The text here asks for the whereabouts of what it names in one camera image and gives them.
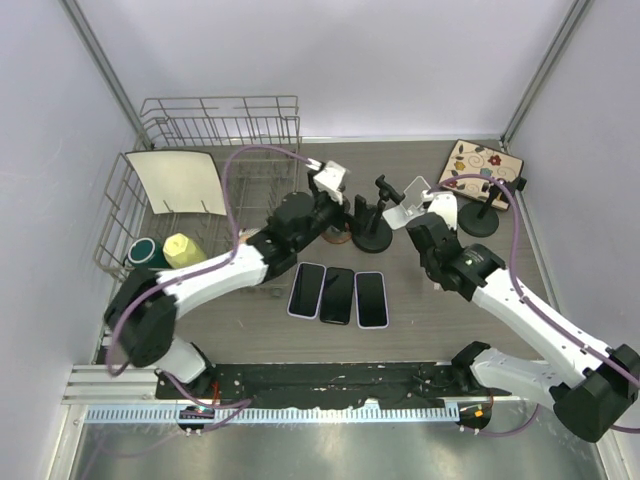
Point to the lavender case phone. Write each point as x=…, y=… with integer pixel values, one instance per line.
x=304, y=299

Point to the white cable duct strip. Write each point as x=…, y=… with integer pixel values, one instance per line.
x=184, y=414

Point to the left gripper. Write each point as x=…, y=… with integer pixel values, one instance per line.
x=361, y=213

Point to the striped round mug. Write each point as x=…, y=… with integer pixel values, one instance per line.
x=246, y=234

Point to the black tall phone stand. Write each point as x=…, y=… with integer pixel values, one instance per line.
x=378, y=235

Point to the grey wire dish rack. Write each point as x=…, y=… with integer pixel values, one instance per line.
x=248, y=137

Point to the purple case phone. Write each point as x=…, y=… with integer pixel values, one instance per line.
x=371, y=301

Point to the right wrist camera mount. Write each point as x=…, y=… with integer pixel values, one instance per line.
x=443, y=204

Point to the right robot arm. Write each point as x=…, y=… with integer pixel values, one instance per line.
x=585, y=382

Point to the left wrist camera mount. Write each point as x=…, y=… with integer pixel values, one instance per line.
x=328, y=177

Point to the dark green mug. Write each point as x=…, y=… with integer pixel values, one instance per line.
x=146, y=252

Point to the yellow faceted cup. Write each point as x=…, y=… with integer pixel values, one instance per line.
x=181, y=251

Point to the white square plate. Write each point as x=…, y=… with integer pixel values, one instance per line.
x=179, y=181

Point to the black mounting base plate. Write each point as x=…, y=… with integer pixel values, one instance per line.
x=337, y=386

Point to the black round phone stand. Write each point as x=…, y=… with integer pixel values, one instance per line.
x=480, y=220

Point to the white folding phone stand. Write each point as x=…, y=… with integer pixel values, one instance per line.
x=415, y=203

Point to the floral square coaster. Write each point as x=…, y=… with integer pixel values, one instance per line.
x=470, y=158

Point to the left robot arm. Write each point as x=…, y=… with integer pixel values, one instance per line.
x=143, y=314

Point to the wooden base phone stand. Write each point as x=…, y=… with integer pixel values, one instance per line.
x=335, y=236

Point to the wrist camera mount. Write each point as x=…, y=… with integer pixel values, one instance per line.
x=328, y=177
x=443, y=204

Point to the black case phone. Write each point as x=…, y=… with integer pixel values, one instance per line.
x=337, y=296

